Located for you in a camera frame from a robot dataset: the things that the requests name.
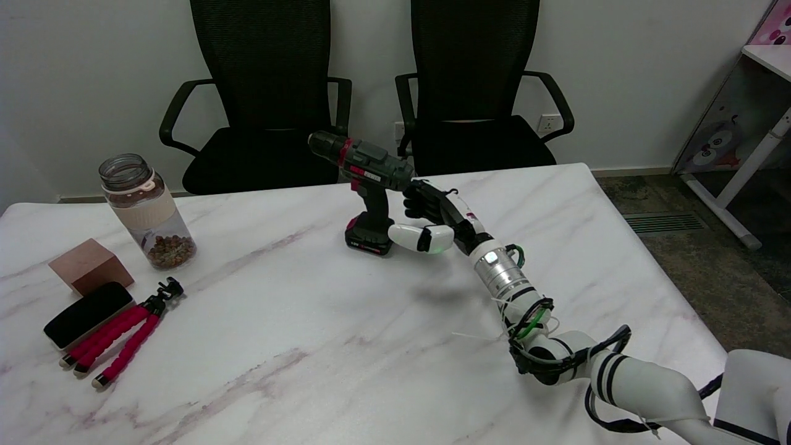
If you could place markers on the dark green power screwdriver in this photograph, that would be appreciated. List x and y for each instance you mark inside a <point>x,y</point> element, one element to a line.
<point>371,165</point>

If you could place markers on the black mesh office chair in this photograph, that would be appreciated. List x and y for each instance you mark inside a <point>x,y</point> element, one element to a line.
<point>259,74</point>
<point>476,74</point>

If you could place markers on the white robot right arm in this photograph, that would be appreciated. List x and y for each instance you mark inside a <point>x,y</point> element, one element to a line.
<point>502,273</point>

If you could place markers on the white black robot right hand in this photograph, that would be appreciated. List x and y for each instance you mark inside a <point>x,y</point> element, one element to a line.
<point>451,213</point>

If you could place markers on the clear jar with nuts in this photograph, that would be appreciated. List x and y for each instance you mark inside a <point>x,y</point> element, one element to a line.
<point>145,213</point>

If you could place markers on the white wall socket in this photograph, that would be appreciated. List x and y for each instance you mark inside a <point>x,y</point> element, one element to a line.
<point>549,123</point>
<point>398,131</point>

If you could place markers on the white desk with cartoon panel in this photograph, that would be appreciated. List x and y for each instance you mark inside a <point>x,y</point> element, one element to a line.
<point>741,117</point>

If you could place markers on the brown wooden block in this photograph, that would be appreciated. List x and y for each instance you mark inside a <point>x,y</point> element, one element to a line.
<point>89,266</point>

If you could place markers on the pink picture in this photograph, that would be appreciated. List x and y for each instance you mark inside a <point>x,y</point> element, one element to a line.
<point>775,25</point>

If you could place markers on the red flexible mini tripod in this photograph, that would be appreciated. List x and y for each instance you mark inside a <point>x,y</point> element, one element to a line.
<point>117,337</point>

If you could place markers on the dark floor vent grille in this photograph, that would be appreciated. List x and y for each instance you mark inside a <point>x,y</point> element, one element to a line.
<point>662,222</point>

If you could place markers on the black whiteboard eraser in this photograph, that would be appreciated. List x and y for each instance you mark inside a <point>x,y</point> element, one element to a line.
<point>86,314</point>

